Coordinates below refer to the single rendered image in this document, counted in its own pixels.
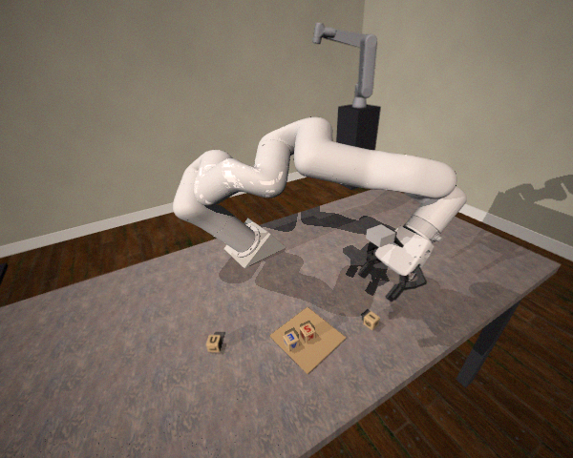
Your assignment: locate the tan flat mat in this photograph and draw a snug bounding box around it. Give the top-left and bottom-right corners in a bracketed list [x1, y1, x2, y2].
[269, 307, 346, 374]

